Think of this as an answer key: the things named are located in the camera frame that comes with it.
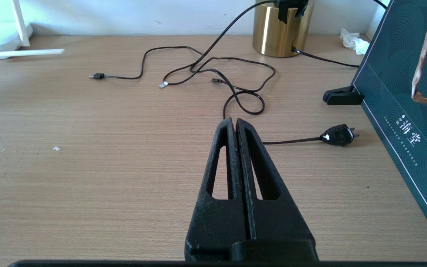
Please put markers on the black plastic clip stand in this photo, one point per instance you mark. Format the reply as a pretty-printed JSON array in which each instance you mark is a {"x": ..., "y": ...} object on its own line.
[{"x": 341, "y": 97}]

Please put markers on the crumpled white tissue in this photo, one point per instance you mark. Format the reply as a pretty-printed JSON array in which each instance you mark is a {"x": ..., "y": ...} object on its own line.
[{"x": 354, "y": 42}]

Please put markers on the white wifi router with antennas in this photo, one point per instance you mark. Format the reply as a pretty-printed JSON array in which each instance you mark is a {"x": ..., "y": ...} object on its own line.
[{"x": 2, "y": 33}]

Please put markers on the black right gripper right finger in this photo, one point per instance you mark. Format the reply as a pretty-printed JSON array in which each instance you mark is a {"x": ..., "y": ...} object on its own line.
[{"x": 280, "y": 218}]

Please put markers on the brass desk lamp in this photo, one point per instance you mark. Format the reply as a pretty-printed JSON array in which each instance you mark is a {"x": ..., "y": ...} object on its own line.
[{"x": 272, "y": 33}]

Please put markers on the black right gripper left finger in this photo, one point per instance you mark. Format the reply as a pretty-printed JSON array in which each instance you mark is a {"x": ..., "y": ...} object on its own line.
[{"x": 213, "y": 222}]

